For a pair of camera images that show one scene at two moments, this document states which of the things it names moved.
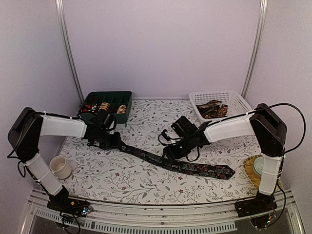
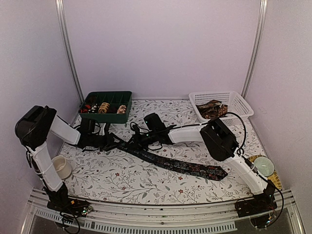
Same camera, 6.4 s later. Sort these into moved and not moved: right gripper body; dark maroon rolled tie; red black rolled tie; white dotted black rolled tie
Moved: right gripper body
Not moved: white dotted black rolled tie; red black rolled tie; dark maroon rolled tie
